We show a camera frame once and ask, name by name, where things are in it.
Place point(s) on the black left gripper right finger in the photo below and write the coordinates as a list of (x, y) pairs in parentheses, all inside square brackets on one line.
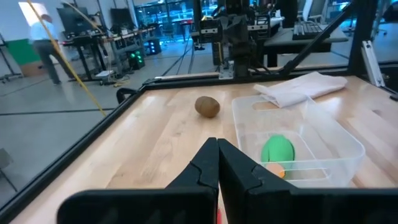
[(248, 199)]

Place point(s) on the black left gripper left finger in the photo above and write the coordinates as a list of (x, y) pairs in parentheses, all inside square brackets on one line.
[(186, 202)]

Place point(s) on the red tomato toy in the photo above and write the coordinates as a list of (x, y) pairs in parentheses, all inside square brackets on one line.
[(219, 216)]

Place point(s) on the green corn toy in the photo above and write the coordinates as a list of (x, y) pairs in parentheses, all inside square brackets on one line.
[(277, 149)]

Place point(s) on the brown kiwi toy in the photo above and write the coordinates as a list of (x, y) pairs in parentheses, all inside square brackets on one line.
[(207, 107)]

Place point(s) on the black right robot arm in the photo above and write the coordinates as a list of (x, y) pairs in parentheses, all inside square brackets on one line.
[(239, 40)]

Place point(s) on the clear plastic tub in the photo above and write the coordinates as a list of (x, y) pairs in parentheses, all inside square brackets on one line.
[(329, 140)]

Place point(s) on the white folded cloth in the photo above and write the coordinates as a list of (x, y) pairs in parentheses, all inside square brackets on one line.
[(304, 87)]

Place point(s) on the black curved clamp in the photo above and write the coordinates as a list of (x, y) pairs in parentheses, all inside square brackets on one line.
[(124, 91)]

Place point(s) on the computer tower green lights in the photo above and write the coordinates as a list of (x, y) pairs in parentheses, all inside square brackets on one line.
[(136, 58)]

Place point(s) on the white flat floor box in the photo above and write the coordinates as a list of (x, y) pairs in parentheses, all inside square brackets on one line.
[(104, 73)]

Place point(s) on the computer tower blue lights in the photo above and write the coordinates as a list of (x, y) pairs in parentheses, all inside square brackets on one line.
[(153, 46)]

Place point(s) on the small black block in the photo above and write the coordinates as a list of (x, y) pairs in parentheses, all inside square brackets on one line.
[(394, 97)]

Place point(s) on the black keyboard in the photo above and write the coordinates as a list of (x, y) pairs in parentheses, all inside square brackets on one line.
[(309, 30)]

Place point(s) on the silver aluminium extrusion bar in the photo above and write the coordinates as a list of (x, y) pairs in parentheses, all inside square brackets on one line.
[(372, 62)]

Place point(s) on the long cluttered desk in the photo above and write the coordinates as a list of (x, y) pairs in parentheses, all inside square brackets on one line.
[(93, 39)]

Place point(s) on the small black monitor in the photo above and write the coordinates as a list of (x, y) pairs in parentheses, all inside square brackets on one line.
[(122, 18)]

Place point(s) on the cardboard box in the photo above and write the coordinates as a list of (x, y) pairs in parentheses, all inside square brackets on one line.
[(34, 69)]

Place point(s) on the large black monitor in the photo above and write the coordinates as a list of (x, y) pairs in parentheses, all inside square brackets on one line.
[(73, 20)]

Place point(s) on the person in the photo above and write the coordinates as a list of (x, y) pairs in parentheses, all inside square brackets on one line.
[(43, 40)]

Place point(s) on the green panel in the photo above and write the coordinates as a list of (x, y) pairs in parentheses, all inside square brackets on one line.
[(21, 51)]

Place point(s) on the black floor stand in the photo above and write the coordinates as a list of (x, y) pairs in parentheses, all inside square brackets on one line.
[(6, 67)]

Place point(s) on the black table frame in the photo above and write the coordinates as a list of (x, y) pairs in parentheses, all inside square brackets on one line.
[(69, 155)]

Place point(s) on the silver metal mounting bracket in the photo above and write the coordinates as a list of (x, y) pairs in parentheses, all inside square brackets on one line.
[(226, 71)]

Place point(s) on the black diagonal frame strut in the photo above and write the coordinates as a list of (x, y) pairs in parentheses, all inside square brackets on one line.
[(314, 40)]

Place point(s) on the black vertical frame post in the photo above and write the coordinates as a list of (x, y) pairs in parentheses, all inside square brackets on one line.
[(362, 31)]

